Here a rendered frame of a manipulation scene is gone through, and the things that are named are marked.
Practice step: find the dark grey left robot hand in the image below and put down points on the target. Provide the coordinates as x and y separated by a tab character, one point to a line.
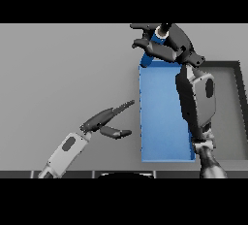
101	119

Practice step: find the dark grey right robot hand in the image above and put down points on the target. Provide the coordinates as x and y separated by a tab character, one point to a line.
176	46

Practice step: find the blue pipe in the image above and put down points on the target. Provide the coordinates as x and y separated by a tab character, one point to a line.
151	52

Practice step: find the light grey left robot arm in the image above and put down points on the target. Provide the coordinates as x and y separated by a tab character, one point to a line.
64	153

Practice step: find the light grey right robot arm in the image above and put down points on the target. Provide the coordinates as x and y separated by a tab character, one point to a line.
197	106

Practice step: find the blue bin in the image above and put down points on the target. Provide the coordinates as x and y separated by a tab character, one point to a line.
163	112

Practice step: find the dark grey bin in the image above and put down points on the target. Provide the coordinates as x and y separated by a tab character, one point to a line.
229	106

